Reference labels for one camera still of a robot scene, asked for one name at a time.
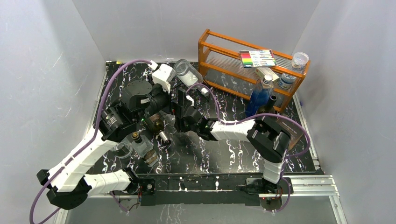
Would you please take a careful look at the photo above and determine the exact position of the clear plastic jar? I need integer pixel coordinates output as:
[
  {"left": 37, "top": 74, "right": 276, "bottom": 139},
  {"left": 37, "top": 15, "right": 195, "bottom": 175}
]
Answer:
[{"left": 291, "top": 52, "right": 309, "bottom": 71}]

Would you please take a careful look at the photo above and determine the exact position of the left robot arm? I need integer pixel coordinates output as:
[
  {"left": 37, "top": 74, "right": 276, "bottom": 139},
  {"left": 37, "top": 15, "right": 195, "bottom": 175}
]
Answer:
[{"left": 37, "top": 80, "right": 171, "bottom": 210}]

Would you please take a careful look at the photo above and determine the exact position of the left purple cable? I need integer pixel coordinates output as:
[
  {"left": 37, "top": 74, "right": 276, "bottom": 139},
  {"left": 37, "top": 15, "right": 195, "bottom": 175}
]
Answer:
[{"left": 29, "top": 59, "right": 154, "bottom": 224}]

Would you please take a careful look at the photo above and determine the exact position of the round clear glass bottle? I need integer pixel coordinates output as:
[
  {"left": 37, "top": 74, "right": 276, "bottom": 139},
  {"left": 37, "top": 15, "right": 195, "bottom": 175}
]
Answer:
[{"left": 110, "top": 141, "right": 133, "bottom": 159}]

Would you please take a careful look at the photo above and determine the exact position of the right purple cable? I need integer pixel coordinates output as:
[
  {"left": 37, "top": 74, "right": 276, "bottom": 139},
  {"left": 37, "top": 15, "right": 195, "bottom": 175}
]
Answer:
[{"left": 185, "top": 83, "right": 311, "bottom": 213}]

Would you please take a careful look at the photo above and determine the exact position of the dark olive wine bottle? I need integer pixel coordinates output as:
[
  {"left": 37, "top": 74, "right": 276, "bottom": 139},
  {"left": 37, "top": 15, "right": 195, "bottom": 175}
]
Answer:
[{"left": 256, "top": 95, "right": 277, "bottom": 114}]

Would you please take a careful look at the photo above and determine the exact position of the large clear glass bottle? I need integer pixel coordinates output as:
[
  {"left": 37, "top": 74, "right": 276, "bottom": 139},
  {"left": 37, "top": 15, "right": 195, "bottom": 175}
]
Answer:
[{"left": 173, "top": 59, "right": 209, "bottom": 97}]

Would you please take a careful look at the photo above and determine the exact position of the orange wooden shelf rack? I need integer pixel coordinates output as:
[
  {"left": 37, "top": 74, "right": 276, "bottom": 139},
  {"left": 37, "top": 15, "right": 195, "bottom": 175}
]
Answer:
[{"left": 198, "top": 29, "right": 311, "bottom": 112}]

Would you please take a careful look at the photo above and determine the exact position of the black wire wine rack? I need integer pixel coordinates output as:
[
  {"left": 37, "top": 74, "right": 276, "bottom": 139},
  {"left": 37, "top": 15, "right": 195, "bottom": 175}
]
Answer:
[{"left": 129, "top": 74, "right": 214, "bottom": 140}]

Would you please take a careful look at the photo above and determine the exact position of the blue glass bottle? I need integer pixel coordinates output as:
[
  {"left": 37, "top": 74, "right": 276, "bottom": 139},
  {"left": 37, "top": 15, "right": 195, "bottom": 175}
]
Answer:
[{"left": 245, "top": 75, "right": 274, "bottom": 117}]

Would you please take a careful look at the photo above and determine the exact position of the square clear liquor bottle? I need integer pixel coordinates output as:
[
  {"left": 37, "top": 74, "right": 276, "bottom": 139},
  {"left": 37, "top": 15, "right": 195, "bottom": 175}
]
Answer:
[{"left": 131, "top": 132, "right": 159, "bottom": 167}]

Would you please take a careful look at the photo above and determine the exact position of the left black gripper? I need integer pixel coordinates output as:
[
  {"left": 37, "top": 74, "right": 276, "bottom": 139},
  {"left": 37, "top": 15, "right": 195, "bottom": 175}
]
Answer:
[{"left": 134, "top": 74, "right": 192, "bottom": 125}]

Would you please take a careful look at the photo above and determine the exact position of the coloured marker pen set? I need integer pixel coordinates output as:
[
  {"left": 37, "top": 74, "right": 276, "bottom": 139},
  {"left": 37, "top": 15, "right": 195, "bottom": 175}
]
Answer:
[{"left": 239, "top": 49, "right": 276, "bottom": 68}]

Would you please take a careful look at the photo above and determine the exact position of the small white carton box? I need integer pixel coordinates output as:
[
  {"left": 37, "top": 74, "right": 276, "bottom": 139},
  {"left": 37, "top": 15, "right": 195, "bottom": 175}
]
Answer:
[{"left": 255, "top": 67, "right": 279, "bottom": 82}]

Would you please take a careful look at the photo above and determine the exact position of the purple cable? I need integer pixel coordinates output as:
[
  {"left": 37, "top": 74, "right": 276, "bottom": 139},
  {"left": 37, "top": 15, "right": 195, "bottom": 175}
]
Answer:
[
  {"left": 185, "top": 83, "right": 311, "bottom": 213},
  {"left": 29, "top": 59, "right": 154, "bottom": 224}
]

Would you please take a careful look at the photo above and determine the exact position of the brown book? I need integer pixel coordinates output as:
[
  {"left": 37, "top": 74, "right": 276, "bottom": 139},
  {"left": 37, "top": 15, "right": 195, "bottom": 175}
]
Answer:
[{"left": 276, "top": 118, "right": 304, "bottom": 151}]

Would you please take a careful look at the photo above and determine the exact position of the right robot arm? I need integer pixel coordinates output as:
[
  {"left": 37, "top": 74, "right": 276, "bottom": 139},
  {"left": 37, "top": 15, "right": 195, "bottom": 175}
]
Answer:
[{"left": 174, "top": 106, "right": 291, "bottom": 193}]

